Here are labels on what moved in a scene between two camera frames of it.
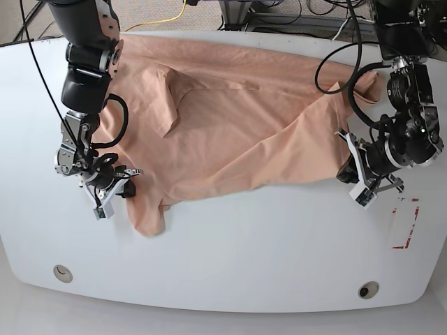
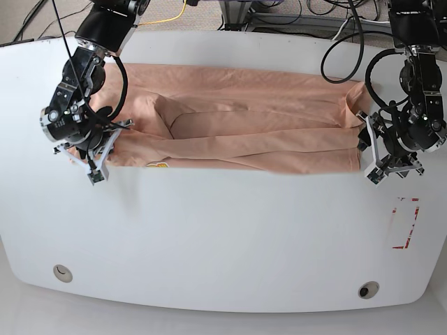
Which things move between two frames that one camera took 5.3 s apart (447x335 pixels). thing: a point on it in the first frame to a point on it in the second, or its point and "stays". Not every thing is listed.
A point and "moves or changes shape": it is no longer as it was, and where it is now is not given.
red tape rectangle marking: [415, 217] stays
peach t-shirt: [193, 117] moves or changes shape
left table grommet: [62, 273] stays
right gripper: [378, 160] to [420, 131]
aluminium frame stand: [235, 12] stays
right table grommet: [368, 289] stays
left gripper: [104, 177] to [68, 122]
